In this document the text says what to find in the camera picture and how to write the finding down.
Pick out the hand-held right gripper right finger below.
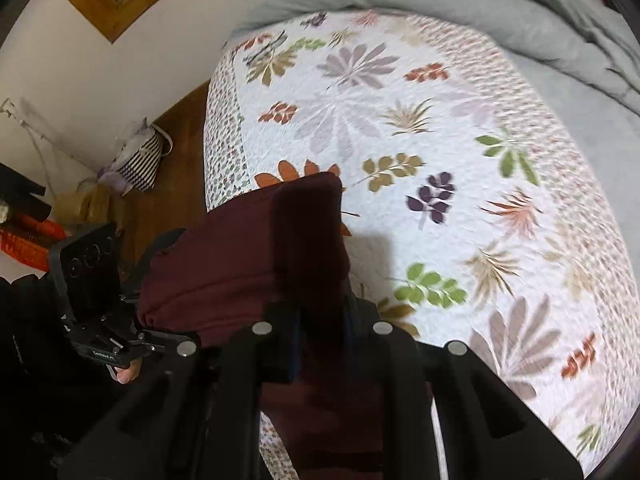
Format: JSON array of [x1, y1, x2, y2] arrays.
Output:
[[342, 295, 586, 480]]

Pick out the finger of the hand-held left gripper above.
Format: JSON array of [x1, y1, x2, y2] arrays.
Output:
[[127, 227, 188, 301], [132, 329, 182, 356]]

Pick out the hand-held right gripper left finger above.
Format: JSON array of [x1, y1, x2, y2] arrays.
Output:
[[57, 300, 303, 480]]

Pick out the maroon pants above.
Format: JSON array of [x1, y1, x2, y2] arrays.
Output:
[[136, 171, 436, 480]]

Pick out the person's left hand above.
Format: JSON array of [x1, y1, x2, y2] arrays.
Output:
[[112, 360, 143, 386]]

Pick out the orange cloth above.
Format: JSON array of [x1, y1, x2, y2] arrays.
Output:
[[0, 210, 68, 266]]

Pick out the striped bag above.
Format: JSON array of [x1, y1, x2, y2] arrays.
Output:
[[97, 119, 173, 196]]

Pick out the floral quilted bedspread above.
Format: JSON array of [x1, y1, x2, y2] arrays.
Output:
[[202, 7, 633, 480]]

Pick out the wooden framed window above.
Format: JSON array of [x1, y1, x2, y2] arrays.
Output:
[[50, 0, 221, 43]]

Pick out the grey-blue bed sheet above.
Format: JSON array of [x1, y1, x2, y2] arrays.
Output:
[[510, 52, 640, 241]]

